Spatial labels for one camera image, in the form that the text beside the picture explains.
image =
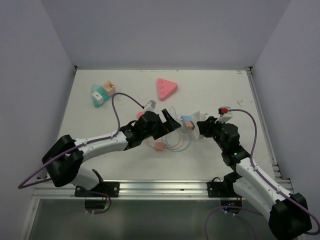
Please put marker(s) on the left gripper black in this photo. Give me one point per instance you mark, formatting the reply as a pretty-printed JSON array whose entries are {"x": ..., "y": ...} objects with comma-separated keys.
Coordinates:
[{"x": 165, "y": 126}]

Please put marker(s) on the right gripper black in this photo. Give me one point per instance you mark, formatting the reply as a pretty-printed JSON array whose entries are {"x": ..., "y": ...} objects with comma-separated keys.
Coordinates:
[{"x": 205, "y": 126}]

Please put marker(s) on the pink cube plug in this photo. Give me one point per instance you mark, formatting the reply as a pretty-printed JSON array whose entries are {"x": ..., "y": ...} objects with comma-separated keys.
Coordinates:
[
  {"x": 189, "y": 125},
  {"x": 159, "y": 146}
]

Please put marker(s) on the pink square plug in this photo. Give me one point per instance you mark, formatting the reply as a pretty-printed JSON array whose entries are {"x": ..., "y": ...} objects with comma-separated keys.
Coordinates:
[{"x": 139, "y": 114}]

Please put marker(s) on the pink triangular socket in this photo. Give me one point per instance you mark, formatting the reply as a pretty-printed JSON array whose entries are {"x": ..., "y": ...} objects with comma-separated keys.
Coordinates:
[{"x": 165, "y": 88}]

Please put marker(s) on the blue cube plug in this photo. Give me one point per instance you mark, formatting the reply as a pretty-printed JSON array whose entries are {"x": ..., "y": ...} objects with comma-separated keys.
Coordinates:
[{"x": 186, "y": 118}]

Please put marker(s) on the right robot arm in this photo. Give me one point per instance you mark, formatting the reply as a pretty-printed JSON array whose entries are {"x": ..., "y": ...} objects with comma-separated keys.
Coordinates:
[{"x": 286, "y": 213}]

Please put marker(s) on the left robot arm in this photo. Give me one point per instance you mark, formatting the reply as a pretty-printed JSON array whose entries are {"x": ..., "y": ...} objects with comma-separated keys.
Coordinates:
[{"x": 64, "y": 159}]

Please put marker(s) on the orange cube plug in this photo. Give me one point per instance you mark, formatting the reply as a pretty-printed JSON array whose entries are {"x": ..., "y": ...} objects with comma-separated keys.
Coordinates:
[{"x": 109, "y": 88}]

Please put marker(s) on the white cube plug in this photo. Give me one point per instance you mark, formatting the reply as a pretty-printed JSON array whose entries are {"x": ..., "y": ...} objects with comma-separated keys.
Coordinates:
[{"x": 98, "y": 98}]

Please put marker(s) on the teal triangular socket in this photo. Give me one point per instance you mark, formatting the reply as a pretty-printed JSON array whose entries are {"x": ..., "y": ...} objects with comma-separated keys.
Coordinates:
[{"x": 101, "y": 93}]

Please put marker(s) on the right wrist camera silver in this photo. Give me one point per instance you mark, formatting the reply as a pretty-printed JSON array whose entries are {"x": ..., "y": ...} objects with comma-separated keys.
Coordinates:
[{"x": 224, "y": 115}]

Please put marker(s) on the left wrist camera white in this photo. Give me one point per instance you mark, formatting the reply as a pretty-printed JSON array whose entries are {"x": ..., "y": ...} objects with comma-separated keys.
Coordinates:
[{"x": 149, "y": 106}]

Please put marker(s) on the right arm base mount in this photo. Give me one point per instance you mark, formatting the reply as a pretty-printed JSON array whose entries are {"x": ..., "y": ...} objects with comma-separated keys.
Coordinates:
[{"x": 220, "y": 189}]

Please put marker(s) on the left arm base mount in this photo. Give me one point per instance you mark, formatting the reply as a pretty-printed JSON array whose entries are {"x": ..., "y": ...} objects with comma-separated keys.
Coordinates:
[{"x": 110, "y": 188}]

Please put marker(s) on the aluminium table rail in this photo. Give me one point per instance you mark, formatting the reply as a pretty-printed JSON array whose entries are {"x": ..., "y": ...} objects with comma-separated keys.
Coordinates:
[{"x": 134, "y": 190}]

